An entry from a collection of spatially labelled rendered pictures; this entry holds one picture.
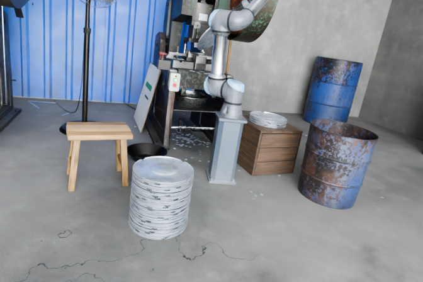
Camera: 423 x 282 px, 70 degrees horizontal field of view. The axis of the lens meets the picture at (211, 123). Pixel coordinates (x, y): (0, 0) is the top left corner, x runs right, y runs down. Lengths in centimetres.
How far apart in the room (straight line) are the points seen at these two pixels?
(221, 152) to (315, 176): 62
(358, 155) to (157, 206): 122
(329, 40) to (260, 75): 118
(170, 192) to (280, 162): 116
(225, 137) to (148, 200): 75
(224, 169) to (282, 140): 52
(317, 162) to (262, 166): 43
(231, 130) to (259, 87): 243
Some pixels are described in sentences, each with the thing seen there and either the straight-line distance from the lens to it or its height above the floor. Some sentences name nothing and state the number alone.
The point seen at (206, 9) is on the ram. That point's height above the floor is 113.
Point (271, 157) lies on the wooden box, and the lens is 229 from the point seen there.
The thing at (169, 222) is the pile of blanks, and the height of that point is 9.
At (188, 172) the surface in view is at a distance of 148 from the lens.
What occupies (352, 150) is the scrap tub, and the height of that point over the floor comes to 40.
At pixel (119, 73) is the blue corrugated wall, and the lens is 373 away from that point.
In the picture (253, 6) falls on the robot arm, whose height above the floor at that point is 114.
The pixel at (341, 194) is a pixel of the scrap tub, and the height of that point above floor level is 10.
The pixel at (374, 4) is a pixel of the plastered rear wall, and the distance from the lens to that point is 536.
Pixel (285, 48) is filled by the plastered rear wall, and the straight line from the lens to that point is 443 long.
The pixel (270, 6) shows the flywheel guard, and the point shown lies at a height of 121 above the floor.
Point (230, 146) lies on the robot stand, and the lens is 197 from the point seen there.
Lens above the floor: 93
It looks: 16 degrees down
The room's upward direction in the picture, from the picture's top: 9 degrees clockwise
